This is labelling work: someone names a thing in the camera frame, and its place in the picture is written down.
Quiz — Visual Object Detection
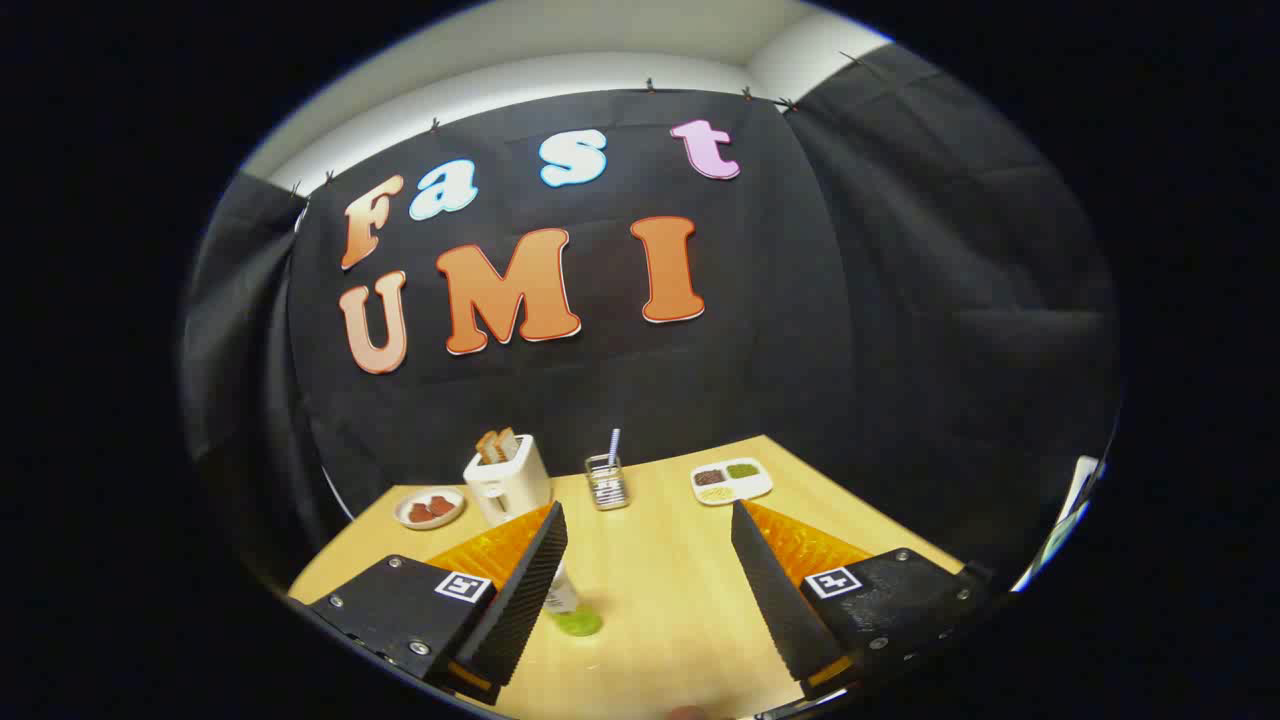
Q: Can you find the metal wire mesh holder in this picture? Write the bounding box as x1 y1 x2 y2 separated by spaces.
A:
584 453 631 512

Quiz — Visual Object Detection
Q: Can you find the white divided dish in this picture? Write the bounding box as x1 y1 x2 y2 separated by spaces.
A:
690 457 774 507

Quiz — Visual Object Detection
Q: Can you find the clear juice bottle green base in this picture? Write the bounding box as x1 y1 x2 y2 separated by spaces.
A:
543 560 605 639

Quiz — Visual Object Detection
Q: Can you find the wooden table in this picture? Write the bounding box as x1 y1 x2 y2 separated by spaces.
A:
288 434 966 720

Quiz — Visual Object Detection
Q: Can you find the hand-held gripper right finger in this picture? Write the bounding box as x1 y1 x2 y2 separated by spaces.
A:
730 498 991 701

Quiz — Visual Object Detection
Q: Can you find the white round plate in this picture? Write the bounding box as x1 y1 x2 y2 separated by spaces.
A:
394 486 467 531

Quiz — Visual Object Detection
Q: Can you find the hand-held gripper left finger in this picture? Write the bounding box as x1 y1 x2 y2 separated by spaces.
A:
290 502 569 706

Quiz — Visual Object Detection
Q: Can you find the white toaster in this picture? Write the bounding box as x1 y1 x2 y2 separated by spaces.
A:
462 434 554 528

